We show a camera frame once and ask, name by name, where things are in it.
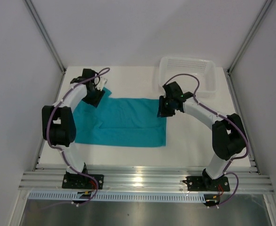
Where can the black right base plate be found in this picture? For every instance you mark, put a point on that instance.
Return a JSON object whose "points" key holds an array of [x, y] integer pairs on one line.
{"points": [[202, 184]]}

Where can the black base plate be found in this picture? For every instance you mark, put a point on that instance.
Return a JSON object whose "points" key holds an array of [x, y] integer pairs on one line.
{"points": [[202, 184], [76, 181]]}

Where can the left aluminium frame post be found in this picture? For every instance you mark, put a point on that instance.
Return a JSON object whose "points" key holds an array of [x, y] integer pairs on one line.
{"points": [[43, 31]]}

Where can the aluminium frame post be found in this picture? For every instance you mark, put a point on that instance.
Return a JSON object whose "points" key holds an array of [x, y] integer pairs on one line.
{"points": [[43, 31], [263, 12]]}

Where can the white perforated plastic basket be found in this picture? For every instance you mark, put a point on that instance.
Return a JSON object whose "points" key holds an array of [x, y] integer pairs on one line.
{"points": [[188, 73]]}

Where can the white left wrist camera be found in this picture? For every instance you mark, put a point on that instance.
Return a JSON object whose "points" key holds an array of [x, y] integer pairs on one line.
{"points": [[100, 83]]}

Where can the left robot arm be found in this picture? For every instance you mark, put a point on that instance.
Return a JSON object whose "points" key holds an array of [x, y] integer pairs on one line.
{"points": [[58, 124]]}

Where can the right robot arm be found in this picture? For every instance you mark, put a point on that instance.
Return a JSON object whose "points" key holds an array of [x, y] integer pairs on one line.
{"points": [[228, 138]]}

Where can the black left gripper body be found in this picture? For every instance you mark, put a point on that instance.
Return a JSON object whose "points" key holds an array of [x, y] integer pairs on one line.
{"points": [[93, 98]]}

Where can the teal t shirt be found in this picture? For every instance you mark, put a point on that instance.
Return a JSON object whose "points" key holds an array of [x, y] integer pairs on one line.
{"points": [[127, 122]]}

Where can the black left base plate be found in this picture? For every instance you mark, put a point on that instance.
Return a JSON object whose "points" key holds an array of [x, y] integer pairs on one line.
{"points": [[76, 181]]}

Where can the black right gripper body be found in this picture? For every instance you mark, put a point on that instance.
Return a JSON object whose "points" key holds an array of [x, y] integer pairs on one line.
{"points": [[166, 108]]}

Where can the aluminium rail beam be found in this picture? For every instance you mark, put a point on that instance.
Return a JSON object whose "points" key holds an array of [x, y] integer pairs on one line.
{"points": [[144, 179]]}

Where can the right aluminium frame post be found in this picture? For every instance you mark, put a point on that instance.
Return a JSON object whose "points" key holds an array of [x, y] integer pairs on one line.
{"points": [[263, 12]]}

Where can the white slotted cable duct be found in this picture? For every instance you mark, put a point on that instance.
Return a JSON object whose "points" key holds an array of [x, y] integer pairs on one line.
{"points": [[118, 196]]}

